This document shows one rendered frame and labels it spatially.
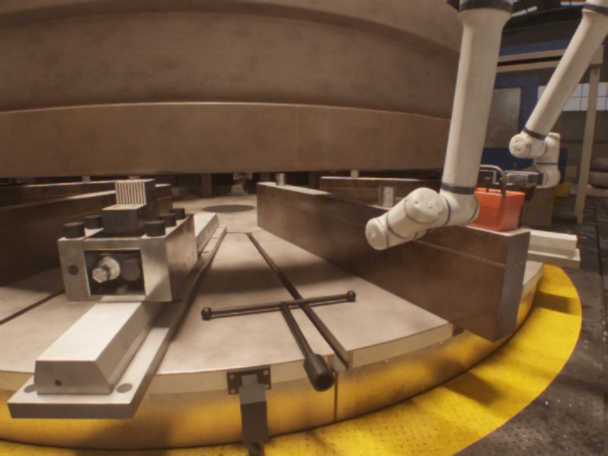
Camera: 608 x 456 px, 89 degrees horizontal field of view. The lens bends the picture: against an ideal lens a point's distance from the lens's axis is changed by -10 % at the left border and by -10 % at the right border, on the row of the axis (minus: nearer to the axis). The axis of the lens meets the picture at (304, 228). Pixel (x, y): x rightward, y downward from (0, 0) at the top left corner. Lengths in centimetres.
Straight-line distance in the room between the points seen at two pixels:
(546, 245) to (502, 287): 124
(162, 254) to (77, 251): 27
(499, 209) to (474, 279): 26
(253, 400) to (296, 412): 35
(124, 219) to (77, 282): 25
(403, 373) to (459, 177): 79
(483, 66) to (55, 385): 127
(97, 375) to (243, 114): 101
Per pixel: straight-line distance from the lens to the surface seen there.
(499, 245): 123
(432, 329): 136
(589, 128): 657
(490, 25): 94
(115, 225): 127
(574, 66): 145
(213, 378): 111
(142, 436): 133
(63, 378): 103
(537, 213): 369
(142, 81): 163
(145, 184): 134
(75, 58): 180
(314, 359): 103
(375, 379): 133
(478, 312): 133
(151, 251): 115
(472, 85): 92
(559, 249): 246
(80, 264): 126
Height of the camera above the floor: 93
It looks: 12 degrees down
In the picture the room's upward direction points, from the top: straight up
